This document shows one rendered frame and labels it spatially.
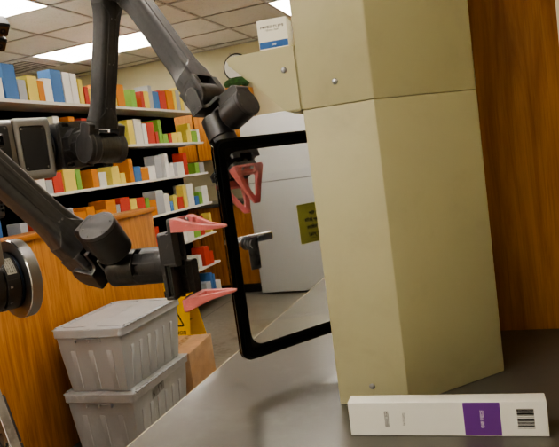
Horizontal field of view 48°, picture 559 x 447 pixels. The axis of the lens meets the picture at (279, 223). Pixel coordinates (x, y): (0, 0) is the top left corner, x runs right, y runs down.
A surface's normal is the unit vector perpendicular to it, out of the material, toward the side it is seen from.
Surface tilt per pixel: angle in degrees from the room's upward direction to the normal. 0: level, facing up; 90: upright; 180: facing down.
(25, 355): 90
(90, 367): 95
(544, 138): 90
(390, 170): 90
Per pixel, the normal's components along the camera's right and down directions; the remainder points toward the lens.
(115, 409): -0.29, 0.23
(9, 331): 0.94, -0.09
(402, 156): 0.44, 0.04
